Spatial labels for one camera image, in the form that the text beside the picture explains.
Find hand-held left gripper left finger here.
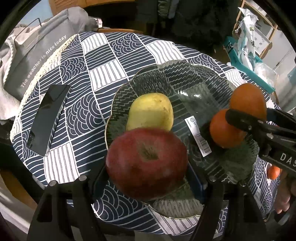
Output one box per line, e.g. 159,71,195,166
29,166,112,241

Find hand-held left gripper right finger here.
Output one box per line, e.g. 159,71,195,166
185,161,270,241

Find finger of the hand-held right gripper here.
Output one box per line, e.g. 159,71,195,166
266,108,296,136
225,108,281,149

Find small orange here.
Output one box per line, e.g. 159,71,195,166
266,165,281,180

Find large orange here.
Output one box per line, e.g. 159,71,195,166
230,83,267,121
209,109,247,149

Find red apple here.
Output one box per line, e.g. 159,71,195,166
106,128,188,201

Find clear glass plate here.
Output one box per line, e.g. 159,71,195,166
105,60,260,219

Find yellow pear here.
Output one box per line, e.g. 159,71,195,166
125,92,174,132

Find person's right hand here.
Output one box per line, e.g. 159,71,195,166
275,177,292,215

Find clear plastic bags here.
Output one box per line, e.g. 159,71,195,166
253,62,278,86

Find teal plastic basket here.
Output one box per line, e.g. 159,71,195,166
223,36,277,93

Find wooden shelf rack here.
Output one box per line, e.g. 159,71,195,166
233,0,279,61

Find white patterned box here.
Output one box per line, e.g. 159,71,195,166
253,19,272,58

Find black smartphone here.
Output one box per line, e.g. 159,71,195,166
26,84,71,156

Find white printed rice bag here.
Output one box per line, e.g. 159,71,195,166
232,7,258,70

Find black hooded coat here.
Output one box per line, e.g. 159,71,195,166
157,0,238,55

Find white fleece cloth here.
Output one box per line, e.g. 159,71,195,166
0,35,21,121

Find blue white patterned tablecloth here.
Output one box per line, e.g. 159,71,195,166
10,32,281,235

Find grey fabric bag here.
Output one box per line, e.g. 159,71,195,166
3,9,99,101

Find grey clothing heap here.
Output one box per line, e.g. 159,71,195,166
76,14,103,30

